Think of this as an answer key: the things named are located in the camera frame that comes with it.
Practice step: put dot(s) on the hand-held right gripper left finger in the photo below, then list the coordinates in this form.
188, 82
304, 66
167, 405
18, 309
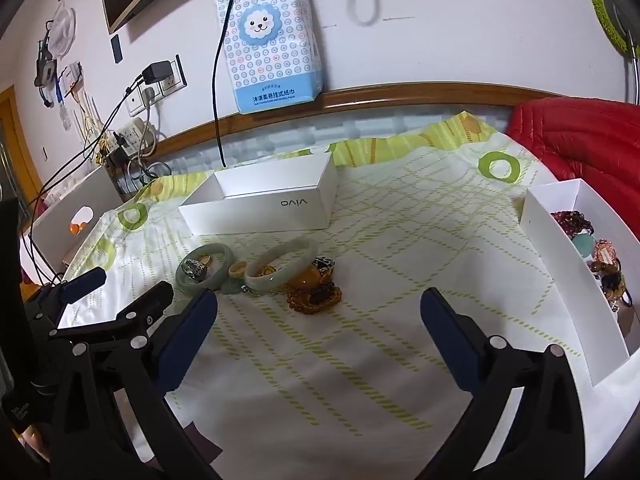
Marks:
187, 332

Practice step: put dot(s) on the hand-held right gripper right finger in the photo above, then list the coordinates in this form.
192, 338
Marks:
447, 335

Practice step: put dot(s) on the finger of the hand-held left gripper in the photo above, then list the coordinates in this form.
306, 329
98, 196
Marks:
82, 283
150, 302

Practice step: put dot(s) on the green jade pendant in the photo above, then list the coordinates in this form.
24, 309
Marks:
231, 287

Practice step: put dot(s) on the green jade bangle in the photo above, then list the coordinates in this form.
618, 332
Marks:
220, 270

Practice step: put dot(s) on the amber pendant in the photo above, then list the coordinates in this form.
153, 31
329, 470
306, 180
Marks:
310, 280

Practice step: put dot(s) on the pale jade bangle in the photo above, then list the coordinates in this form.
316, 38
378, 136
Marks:
300, 252

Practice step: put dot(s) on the white cardboard box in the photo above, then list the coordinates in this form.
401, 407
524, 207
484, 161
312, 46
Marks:
280, 195

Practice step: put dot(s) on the white board with round hole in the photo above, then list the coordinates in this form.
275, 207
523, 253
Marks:
65, 205

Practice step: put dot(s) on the green checked bed sheet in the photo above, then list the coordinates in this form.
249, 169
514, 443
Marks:
390, 270

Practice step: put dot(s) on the white open tray box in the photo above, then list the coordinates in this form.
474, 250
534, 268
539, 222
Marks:
560, 270

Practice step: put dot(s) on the wooden door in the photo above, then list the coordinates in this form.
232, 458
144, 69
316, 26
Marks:
17, 145

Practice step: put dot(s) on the white power strip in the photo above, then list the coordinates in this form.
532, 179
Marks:
131, 135

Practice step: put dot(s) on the black power adapter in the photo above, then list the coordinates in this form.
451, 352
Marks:
157, 71

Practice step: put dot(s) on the red quilted jacket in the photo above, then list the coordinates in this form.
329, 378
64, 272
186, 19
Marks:
575, 135

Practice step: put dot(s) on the blue patterned tissue pack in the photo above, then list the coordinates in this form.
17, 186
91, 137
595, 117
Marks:
272, 35

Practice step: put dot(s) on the green fuzzy wreath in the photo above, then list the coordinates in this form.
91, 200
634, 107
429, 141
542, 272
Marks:
606, 17

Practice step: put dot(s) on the white wall socket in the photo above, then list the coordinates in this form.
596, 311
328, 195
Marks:
172, 77

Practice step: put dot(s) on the wooden headboard rail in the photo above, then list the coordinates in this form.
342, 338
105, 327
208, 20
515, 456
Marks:
400, 96

